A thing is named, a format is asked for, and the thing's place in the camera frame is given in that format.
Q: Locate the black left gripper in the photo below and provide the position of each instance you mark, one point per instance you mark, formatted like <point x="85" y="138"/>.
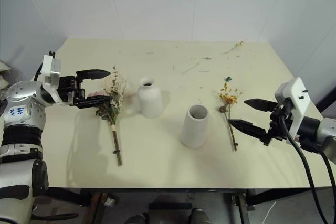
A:
<point x="68" y="87"/>

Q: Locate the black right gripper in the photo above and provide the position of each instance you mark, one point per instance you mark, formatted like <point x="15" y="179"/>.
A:
<point x="279" y="125"/>

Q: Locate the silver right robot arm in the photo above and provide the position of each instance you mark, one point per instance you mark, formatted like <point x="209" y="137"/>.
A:
<point x="326" y="132"/>

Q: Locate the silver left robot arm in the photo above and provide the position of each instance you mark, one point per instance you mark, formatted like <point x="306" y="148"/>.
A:
<point x="21" y="95"/>

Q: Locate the white bottle-shaped vase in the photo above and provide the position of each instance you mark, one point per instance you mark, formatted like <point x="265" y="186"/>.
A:
<point x="149" y="100"/>

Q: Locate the white tapered cylinder vase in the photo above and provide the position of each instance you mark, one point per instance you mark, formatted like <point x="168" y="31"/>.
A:
<point x="194" y="132"/>

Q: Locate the dried yellow flower sprig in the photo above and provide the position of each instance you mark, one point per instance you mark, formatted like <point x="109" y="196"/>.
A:
<point x="231" y="100"/>

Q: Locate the dried green white flower bouquet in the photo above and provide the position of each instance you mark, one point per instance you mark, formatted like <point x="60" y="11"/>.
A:
<point x="113" y="127"/>

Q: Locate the dried yellow twig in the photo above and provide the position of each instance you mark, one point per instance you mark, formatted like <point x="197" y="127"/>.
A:
<point x="237" y="44"/>

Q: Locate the pale loose dried stem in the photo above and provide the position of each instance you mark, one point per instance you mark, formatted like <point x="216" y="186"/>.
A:
<point x="191" y="68"/>

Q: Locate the dark rounded shape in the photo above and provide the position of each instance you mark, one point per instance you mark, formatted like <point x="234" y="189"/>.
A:
<point x="199" y="216"/>
<point x="136" y="219"/>

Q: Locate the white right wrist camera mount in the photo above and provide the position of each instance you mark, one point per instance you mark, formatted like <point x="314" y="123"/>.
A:
<point x="299" y="95"/>

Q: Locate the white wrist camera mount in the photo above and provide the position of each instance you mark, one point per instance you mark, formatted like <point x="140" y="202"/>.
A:
<point x="299" y="95"/>
<point x="48" y="64"/>

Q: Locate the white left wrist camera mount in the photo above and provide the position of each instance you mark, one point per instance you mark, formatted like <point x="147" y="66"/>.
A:
<point x="48" y="64"/>

